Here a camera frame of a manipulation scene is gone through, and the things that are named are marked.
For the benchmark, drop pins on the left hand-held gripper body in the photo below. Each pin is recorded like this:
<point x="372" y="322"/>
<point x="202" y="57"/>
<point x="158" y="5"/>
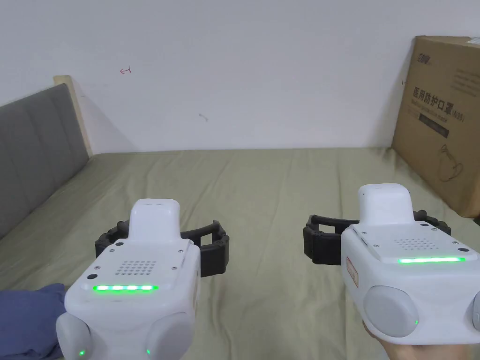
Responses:
<point x="131" y="300"/>

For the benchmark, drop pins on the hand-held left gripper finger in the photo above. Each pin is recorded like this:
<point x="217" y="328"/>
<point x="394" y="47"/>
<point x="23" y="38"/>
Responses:
<point x="108" y="238"/>
<point x="213" y="258"/>

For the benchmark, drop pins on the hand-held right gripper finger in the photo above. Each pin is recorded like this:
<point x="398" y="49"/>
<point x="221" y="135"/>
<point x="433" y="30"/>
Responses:
<point x="429" y="217"/>
<point x="322" y="243"/>

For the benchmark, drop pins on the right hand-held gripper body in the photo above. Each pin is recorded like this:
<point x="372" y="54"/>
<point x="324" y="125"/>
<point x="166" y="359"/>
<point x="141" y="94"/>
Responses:
<point x="412" y="292"/>

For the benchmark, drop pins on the person's right hand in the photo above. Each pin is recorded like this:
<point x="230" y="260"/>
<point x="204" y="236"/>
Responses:
<point x="431" y="352"/>

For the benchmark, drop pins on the bed with pale green sheet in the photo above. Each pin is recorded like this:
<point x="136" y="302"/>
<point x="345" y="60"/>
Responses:
<point x="262" y="187"/>

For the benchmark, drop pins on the brown cardboard carton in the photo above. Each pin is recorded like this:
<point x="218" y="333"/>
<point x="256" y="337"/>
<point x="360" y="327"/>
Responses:
<point x="442" y="123"/>

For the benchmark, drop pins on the dark blue garment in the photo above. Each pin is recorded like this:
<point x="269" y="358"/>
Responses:
<point x="28" y="322"/>

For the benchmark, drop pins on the grey padded headboard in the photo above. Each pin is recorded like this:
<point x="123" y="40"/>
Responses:
<point x="37" y="150"/>

